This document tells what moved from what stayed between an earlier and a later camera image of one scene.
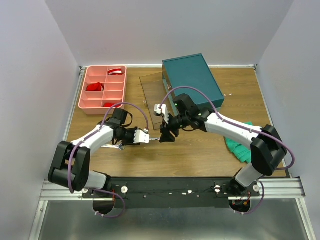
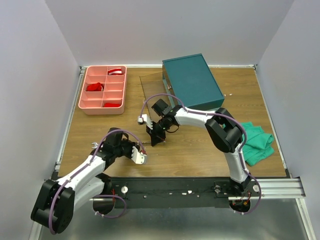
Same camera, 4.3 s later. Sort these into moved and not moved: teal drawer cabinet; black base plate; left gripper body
Moved: left gripper body
Not moved: black base plate; teal drawer cabinet
